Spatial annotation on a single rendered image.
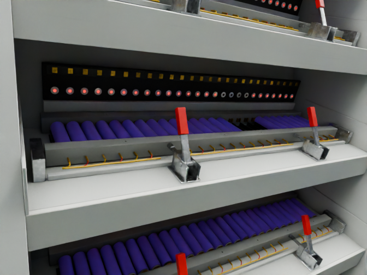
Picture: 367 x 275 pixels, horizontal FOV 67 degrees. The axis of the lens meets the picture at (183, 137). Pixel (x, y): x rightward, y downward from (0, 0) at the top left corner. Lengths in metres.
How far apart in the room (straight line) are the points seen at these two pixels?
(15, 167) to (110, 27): 0.16
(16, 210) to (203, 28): 0.27
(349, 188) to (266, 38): 0.41
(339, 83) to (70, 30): 0.56
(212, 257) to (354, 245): 0.34
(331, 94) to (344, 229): 0.30
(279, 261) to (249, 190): 0.20
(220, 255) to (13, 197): 0.33
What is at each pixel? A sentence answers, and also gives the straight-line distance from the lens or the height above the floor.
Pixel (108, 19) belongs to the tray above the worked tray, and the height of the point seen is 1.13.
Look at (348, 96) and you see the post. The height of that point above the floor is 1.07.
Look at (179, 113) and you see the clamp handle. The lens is 0.35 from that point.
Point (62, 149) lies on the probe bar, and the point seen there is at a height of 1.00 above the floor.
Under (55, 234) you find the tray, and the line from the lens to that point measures 0.32.
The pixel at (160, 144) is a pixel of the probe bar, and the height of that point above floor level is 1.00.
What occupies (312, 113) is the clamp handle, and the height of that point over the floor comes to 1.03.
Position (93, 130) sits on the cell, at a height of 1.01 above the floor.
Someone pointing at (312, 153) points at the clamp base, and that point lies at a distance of 0.53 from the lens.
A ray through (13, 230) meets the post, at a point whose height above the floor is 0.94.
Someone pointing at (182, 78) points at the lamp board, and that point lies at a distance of 0.50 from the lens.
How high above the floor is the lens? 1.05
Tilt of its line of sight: 7 degrees down
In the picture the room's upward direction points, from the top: straight up
